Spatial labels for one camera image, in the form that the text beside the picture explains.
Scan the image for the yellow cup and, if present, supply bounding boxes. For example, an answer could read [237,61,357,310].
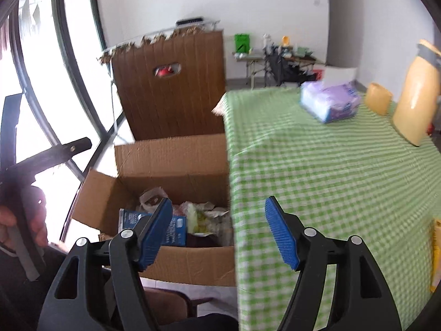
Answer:
[364,82,394,116]

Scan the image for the red item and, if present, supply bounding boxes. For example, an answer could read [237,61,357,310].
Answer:
[155,64,181,78]

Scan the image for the white plastic bag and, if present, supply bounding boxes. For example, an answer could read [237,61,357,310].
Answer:
[139,187,169,212]

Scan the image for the green checked tablecloth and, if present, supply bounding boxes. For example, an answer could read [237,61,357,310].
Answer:
[212,88,441,331]

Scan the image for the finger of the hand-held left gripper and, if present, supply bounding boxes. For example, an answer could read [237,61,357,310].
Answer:
[0,94,22,170]
[3,137,92,182]

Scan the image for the brown cardboard box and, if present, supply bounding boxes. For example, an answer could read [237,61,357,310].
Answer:
[71,133,238,287]

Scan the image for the yellow snack bag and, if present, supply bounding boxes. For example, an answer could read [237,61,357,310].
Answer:
[431,218,441,292]

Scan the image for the green plastic item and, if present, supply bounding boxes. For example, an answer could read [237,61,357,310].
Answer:
[234,34,250,53]

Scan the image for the purple tissue pack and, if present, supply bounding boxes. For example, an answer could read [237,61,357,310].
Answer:
[299,80,362,125]

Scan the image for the person's dark trousers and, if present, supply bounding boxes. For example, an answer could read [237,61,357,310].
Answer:
[150,312,239,331]

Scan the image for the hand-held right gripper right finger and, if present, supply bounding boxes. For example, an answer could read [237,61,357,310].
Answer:
[264,196,404,331]

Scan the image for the white box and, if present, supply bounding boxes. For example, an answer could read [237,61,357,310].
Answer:
[323,65,358,84]

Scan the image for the folding table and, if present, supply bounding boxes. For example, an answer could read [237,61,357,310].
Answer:
[232,50,324,88]

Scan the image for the yellow green wrapper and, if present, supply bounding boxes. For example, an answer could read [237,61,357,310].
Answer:
[186,202,230,237]

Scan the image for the tall brown cardboard sheet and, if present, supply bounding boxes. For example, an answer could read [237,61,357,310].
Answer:
[98,29,228,142]

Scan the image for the person's left hand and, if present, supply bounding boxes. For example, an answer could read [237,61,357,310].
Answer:
[0,204,49,250]

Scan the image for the black chair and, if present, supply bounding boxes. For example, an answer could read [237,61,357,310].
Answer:
[265,45,318,87]

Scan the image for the blue packet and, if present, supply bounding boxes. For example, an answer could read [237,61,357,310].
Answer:
[118,208,188,247]

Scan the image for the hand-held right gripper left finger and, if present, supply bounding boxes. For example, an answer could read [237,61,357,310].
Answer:
[36,197,174,331]

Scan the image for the yellow thermos jug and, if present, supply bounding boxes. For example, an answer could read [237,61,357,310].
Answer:
[392,39,441,147]

